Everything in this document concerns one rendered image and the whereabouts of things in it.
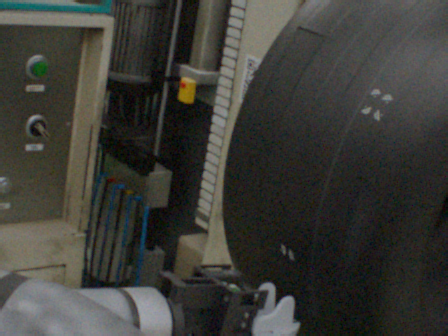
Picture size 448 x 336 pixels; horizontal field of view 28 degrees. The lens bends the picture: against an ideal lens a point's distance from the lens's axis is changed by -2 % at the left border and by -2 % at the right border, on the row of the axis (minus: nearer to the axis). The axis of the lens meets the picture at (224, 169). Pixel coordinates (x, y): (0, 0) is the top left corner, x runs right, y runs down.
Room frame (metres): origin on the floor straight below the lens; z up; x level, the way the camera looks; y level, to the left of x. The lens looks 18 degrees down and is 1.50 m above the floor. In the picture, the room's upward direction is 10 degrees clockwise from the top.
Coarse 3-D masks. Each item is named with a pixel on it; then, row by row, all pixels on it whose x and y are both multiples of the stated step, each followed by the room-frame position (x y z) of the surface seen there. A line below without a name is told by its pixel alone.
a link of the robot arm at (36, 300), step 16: (32, 288) 0.44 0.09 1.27; (48, 288) 0.44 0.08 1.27; (64, 288) 0.45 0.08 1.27; (16, 304) 0.42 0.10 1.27; (32, 304) 0.42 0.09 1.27; (48, 304) 0.43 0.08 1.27; (64, 304) 0.43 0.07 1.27; (80, 304) 0.44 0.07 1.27; (96, 304) 0.45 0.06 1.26; (0, 320) 0.41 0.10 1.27; (16, 320) 0.41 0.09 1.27; (32, 320) 0.41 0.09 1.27; (48, 320) 0.42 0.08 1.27; (64, 320) 0.42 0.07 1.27; (80, 320) 0.43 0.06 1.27; (96, 320) 0.43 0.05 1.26; (112, 320) 0.45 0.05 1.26
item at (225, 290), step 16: (160, 272) 0.85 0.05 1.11; (192, 272) 0.90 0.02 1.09; (208, 272) 0.89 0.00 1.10; (224, 272) 0.91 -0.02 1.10; (240, 272) 0.92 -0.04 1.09; (160, 288) 0.84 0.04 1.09; (176, 288) 0.82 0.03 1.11; (192, 288) 0.84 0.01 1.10; (208, 288) 0.85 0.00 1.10; (224, 288) 0.86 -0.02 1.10; (240, 288) 0.90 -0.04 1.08; (176, 304) 0.82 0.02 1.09; (192, 304) 0.84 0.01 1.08; (208, 304) 0.85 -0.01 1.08; (224, 304) 0.85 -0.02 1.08; (240, 304) 0.87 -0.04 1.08; (256, 304) 0.87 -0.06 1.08; (176, 320) 0.81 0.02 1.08; (192, 320) 0.85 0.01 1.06; (208, 320) 0.86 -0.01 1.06; (224, 320) 0.85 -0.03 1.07; (240, 320) 0.87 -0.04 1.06
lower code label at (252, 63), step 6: (246, 54) 1.35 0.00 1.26; (246, 60) 1.35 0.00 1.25; (252, 60) 1.34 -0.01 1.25; (258, 60) 1.33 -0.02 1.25; (246, 66) 1.35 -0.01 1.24; (252, 66) 1.34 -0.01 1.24; (258, 66) 1.33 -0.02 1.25; (246, 72) 1.35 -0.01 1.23; (252, 72) 1.34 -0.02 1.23; (246, 78) 1.35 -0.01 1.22; (246, 84) 1.34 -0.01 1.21; (240, 90) 1.35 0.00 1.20; (246, 90) 1.34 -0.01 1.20; (240, 96) 1.35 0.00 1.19
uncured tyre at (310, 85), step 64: (320, 0) 1.08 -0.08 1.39; (384, 0) 1.03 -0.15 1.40; (320, 64) 1.00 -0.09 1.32; (384, 64) 0.94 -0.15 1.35; (256, 128) 1.01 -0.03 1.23; (320, 128) 0.95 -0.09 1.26; (384, 128) 0.90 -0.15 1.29; (256, 192) 0.99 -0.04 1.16; (320, 192) 0.91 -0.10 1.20; (384, 192) 0.88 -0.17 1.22; (256, 256) 1.00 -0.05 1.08; (320, 256) 0.90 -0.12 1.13; (384, 256) 0.88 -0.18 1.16; (320, 320) 0.92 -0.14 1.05; (384, 320) 0.89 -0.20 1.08
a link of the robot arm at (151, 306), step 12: (120, 288) 0.82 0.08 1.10; (132, 288) 0.82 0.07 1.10; (144, 288) 0.83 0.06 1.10; (144, 300) 0.80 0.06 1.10; (156, 300) 0.81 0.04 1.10; (144, 312) 0.79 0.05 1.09; (156, 312) 0.80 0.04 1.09; (168, 312) 0.81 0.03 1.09; (144, 324) 0.78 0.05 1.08; (156, 324) 0.79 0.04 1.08; (168, 324) 0.80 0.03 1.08
